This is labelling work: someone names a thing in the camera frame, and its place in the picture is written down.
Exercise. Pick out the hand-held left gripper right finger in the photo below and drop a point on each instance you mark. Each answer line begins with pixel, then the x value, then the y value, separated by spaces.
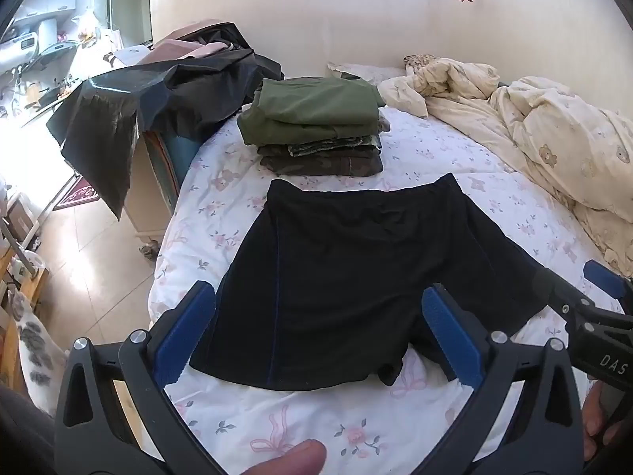
pixel 450 336

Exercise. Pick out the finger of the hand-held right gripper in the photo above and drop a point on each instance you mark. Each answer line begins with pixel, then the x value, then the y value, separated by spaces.
pixel 603 277
pixel 559 284

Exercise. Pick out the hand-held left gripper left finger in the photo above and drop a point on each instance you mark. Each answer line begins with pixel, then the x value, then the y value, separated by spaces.
pixel 188 336

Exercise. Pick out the black shorts pants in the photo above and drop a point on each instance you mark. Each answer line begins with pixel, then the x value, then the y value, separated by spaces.
pixel 346 277

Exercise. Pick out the folded light camouflage pants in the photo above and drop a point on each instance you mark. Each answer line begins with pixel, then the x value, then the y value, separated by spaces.
pixel 331 146

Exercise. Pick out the folded green pants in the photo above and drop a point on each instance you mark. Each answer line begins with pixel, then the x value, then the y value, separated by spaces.
pixel 311 106

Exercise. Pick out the person's right hand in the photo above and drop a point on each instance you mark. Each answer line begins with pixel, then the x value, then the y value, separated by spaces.
pixel 593 420

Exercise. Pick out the person's left hand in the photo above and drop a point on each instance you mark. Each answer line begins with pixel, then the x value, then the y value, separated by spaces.
pixel 292 460

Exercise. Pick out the floral white bed sheet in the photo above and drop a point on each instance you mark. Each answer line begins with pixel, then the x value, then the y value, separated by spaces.
pixel 217 217

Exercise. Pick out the cream nightstand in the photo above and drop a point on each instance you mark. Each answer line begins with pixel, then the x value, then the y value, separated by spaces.
pixel 148 198

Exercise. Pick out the white paw-print cloth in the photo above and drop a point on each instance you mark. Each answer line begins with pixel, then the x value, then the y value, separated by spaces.
pixel 32 341

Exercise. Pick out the cream bear-print quilt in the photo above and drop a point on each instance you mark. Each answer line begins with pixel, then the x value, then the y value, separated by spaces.
pixel 544 128

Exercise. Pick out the wooden shelf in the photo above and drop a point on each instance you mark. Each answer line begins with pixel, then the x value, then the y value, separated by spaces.
pixel 20 277

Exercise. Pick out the red patterned rug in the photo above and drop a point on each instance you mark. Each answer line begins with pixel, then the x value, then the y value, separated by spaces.
pixel 76 195

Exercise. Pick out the person's dark clothing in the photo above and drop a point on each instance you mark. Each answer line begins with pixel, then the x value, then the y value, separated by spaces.
pixel 22 435

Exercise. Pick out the white pillow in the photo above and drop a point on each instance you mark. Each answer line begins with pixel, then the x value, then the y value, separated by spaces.
pixel 361 72

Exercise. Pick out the pink cloth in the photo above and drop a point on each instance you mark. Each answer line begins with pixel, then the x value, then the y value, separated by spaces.
pixel 173 52

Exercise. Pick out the range hood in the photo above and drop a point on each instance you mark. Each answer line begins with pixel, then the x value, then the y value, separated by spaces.
pixel 27 42

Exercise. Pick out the white refrigerator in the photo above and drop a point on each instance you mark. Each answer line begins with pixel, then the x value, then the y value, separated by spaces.
pixel 116 7

